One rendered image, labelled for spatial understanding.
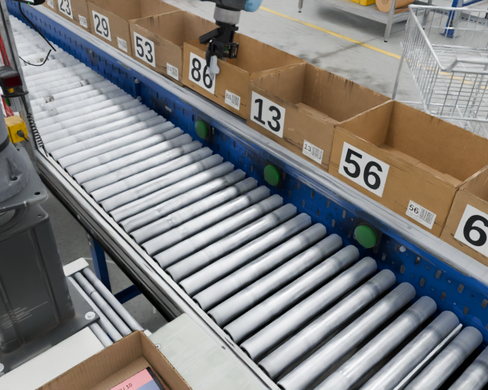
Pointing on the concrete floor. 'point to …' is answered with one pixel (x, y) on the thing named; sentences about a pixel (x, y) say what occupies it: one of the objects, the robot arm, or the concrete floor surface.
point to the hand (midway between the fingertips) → (212, 76)
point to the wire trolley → (451, 70)
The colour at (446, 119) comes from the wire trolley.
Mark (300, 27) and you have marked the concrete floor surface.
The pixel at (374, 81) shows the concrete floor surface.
